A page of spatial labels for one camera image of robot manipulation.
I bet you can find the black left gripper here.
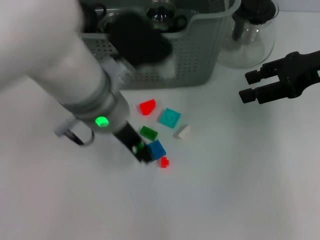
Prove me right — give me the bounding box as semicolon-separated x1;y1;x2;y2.
112;121;153;163

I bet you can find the blue square toy brick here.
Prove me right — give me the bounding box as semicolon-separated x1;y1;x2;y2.
146;139;167;161

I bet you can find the grey-green perforated storage bin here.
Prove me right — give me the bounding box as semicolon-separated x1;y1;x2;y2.
79;0;242;91

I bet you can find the glass pitcher with black lid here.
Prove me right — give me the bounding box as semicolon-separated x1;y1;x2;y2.
217;0;280;68

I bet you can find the orange-red wedge toy block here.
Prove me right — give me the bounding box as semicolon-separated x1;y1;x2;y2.
138;98;158;116

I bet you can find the black clay teapot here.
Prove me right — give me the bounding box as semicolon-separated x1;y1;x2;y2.
82;2;108;32

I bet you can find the green rectangular toy brick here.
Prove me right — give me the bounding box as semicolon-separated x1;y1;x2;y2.
139;125;159;141

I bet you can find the left arm cable with plug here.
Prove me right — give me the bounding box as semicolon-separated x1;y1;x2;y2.
54;117;96;148

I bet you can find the white toy brick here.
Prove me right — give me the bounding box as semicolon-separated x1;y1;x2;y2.
173;124;193;140

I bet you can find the small red brick with stud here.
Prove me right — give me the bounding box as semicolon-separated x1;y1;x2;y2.
159;156;171;169

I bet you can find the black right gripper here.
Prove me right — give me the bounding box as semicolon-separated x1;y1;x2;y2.
238;50;320;105

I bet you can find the teal square toy plate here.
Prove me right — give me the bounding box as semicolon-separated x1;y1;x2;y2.
157;107;182;129

